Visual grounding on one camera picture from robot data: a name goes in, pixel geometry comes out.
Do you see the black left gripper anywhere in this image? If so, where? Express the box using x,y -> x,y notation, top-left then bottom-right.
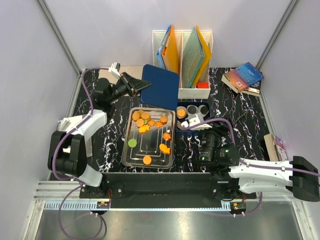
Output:
108,72 -> 151,104

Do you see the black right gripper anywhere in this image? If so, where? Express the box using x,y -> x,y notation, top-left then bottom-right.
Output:
199,110 -> 234,164

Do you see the blue tin lid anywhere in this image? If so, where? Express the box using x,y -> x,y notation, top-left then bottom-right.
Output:
140,64 -> 180,111

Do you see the black sandwich cookie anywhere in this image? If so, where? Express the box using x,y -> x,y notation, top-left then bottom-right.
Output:
199,105 -> 209,115
187,105 -> 198,115

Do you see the orange round cookie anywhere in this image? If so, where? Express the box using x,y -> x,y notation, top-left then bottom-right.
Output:
141,111 -> 151,120
135,118 -> 145,128
142,155 -> 152,165
176,108 -> 187,119
132,111 -> 141,121

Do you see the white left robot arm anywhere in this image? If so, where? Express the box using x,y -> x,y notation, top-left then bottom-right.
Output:
47,72 -> 151,198

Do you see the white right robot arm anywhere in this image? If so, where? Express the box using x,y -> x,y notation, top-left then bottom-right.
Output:
198,129 -> 320,202

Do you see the tan clipboard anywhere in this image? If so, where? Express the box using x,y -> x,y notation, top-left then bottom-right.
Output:
98,65 -> 143,80

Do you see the blue folder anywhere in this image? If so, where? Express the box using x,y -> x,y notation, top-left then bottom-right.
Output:
156,24 -> 173,70

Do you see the white paper cup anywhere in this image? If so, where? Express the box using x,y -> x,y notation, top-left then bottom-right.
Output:
197,105 -> 209,118
176,106 -> 187,115
186,104 -> 199,117

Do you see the blue cookie tin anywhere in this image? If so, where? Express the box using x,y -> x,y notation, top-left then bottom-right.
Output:
175,101 -> 210,137

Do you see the orange star cookie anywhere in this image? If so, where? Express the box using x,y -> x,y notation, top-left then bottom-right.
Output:
138,125 -> 150,134

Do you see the orange folder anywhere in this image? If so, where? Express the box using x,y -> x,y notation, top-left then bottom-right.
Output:
162,26 -> 179,74

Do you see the orange fish cookie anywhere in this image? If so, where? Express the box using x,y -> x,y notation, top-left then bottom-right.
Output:
159,143 -> 171,155

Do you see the steel baking tray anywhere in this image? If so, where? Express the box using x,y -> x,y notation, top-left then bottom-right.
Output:
121,107 -> 176,169

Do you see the green round cookie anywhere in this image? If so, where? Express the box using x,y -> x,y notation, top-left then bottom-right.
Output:
127,138 -> 137,148

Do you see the purple box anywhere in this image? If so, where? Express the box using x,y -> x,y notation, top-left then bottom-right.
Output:
264,133 -> 289,162

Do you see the red small box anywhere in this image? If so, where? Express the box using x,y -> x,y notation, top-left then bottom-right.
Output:
196,82 -> 209,89

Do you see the teal folder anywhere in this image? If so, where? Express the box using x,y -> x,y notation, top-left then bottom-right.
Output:
181,26 -> 201,89

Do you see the white file organizer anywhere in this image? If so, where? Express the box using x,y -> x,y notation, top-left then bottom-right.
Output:
152,26 -> 214,99

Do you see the lower paperback book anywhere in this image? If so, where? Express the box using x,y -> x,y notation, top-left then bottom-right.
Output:
221,74 -> 262,97

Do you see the blue paperback book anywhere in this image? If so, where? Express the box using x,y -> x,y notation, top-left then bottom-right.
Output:
224,62 -> 264,93

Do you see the white paper manual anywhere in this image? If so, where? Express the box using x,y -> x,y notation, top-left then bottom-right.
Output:
57,114 -> 94,158

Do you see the yellow folder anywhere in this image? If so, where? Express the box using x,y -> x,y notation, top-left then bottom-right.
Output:
191,25 -> 212,88

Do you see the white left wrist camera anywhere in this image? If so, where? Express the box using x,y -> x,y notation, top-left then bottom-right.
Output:
108,62 -> 121,80

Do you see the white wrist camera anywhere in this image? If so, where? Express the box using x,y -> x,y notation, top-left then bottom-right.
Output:
180,113 -> 212,131
108,62 -> 121,80

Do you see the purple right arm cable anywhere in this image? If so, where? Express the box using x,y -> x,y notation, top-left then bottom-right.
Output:
186,117 -> 320,217

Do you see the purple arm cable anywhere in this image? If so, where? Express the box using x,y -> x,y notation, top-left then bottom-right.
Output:
186,117 -> 320,217
49,67 -> 112,237

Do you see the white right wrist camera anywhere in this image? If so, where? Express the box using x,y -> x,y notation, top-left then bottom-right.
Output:
180,113 -> 212,131

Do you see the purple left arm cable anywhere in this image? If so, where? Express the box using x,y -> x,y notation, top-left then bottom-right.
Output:
49,67 -> 112,237

